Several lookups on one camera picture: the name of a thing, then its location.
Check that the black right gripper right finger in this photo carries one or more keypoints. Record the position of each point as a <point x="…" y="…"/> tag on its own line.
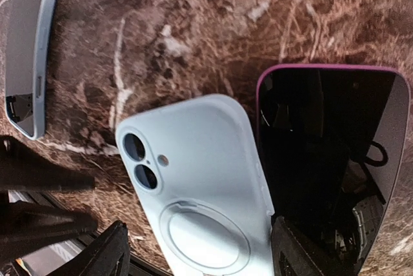
<point x="293" y="253"/>

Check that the purple phone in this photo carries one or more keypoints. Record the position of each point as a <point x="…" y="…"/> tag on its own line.
<point x="331" y="140"/>

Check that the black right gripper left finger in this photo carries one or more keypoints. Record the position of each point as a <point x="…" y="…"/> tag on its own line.
<point x="109" y="254"/>

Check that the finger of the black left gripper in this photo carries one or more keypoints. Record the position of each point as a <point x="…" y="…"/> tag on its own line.
<point x="28" y="227"/>
<point x="24" y="170"/>

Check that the light blue phone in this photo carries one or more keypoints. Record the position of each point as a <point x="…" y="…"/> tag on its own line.
<point x="195" y="169"/>

